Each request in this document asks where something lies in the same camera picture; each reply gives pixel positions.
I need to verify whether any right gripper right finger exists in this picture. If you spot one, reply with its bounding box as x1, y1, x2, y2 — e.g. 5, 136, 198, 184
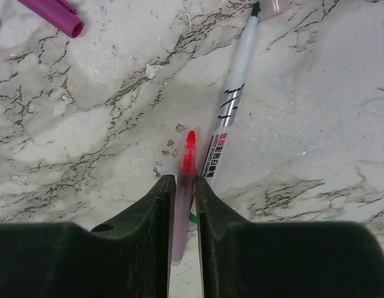
195, 177, 384, 297

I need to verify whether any clear pink pen cap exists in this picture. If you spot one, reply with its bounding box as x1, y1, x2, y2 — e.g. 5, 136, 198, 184
259, 0, 290, 20

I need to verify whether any pink translucent red pen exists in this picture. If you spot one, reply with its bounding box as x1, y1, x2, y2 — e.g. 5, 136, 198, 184
171, 130, 197, 266

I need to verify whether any purple pen cap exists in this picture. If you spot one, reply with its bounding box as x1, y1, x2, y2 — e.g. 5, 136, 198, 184
19, 0, 84, 38

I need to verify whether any white whiteboard marker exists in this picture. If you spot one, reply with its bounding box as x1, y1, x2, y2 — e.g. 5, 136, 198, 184
189, 1, 261, 224

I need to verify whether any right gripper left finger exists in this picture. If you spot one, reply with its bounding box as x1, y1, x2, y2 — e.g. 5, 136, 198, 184
0, 175, 176, 297

